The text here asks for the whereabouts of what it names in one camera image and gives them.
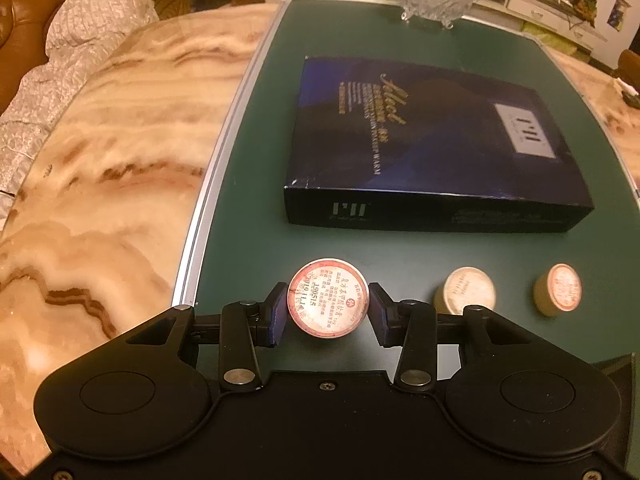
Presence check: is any cream round jar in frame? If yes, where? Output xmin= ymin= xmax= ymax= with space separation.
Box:
xmin=432 ymin=266 xmax=497 ymax=317

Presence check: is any brown leather chair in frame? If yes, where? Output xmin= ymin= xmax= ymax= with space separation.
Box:
xmin=617 ymin=49 xmax=640 ymax=92

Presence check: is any blue wall poster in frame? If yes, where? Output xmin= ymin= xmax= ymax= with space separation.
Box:
xmin=606 ymin=0 xmax=632 ymax=31

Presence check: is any white lace sofa cover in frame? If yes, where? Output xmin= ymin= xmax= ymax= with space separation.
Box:
xmin=0 ymin=0 xmax=161 ymax=221

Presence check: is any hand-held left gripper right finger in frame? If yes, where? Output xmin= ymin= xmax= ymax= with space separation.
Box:
xmin=367 ymin=282 xmax=532 ymax=394

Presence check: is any green table mat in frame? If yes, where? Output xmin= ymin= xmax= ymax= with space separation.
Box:
xmin=171 ymin=0 xmax=640 ymax=367

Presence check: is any brown leather sofa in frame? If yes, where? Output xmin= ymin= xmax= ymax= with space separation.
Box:
xmin=0 ymin=0 xmax=192 ymax=111

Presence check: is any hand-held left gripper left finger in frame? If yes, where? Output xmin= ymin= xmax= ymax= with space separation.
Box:
xmin=125 ymin=282 xmax=290 ymax=394

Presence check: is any large round red-label tin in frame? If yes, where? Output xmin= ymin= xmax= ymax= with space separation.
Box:
xmin=287 ymin=257 xmax=371 ymax=339

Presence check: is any marble desktop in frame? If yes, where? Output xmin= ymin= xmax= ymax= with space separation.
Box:
xmin=0 ymin=2 xmax=640 ymax=480

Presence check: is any dark blue box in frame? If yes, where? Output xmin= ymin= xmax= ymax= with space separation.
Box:
xmin=282 ymin=55 xmax=596 ymax=234

